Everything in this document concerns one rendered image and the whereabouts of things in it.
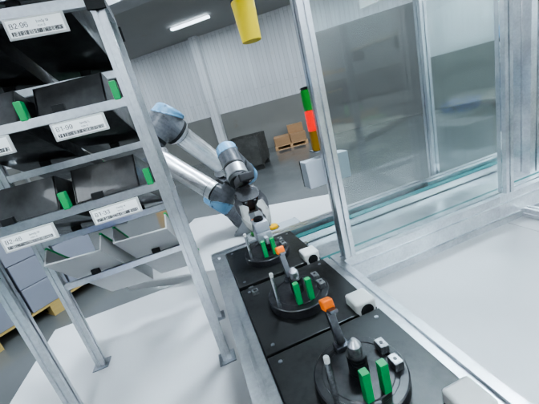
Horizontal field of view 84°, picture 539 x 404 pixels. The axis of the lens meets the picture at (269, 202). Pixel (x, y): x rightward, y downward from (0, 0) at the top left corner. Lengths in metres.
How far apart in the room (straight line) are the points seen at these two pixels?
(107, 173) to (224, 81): 10.87
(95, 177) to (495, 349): 0.85
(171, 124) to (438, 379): 1.11
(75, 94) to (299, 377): 0.64
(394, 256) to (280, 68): 10.35
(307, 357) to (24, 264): 3.28
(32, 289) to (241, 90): 9.17
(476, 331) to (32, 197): 0.93
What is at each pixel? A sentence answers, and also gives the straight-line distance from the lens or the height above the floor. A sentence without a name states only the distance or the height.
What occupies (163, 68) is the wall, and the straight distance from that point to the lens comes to 12.40.
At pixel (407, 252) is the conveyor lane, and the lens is 0.96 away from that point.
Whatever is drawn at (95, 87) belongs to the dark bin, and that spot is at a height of 1.51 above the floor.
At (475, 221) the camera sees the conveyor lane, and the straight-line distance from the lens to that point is 1.12.
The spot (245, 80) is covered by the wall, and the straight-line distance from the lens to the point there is 11.28.
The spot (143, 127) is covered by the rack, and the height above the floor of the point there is 1.41.
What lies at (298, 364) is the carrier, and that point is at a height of 0.97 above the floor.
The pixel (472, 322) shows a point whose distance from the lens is 0.81.
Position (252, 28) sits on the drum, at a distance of 6.37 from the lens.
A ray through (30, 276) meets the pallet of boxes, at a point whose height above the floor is 0.47.
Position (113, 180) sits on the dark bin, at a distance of 0.68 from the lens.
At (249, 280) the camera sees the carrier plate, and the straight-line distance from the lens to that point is 0.84.
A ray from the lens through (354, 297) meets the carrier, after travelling 0.66.
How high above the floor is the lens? 1.39
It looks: 17 degrees down
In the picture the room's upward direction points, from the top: 15 degrees counter-clockwise
